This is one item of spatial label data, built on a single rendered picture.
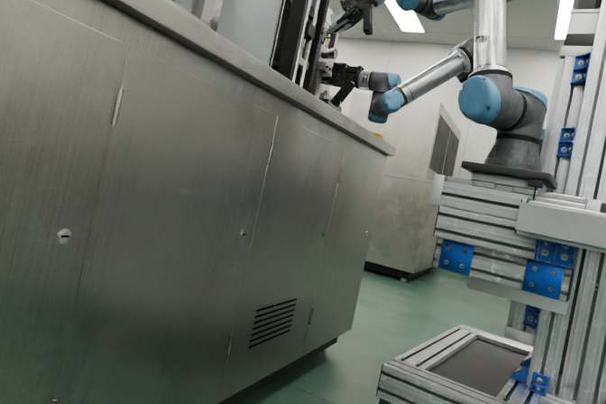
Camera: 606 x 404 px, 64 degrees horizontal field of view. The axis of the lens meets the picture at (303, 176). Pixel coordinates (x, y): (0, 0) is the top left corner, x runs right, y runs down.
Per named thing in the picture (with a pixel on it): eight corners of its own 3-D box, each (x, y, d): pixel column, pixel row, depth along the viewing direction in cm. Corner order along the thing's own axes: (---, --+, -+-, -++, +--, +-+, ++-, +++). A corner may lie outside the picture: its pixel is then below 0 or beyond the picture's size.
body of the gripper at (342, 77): (338, 68, 200) (366, 69, 195) (334, 87, 200) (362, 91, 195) (332, 61, 193) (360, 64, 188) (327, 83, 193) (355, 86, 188)
